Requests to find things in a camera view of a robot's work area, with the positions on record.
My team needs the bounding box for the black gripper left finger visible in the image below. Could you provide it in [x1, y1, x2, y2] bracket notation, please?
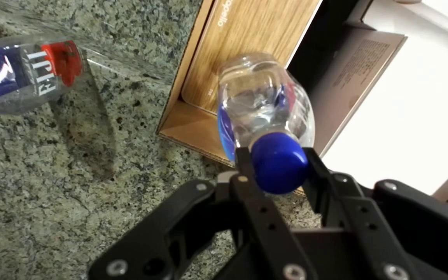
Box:
[88, 147, 321, 280]

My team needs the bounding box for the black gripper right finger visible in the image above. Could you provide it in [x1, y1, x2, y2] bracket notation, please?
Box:
[303, 148, 448, 280]

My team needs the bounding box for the Fiji water bottle blue cap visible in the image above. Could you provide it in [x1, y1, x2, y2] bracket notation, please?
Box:
[217, 50, 318, 197]
[0, 40, 86, 117]

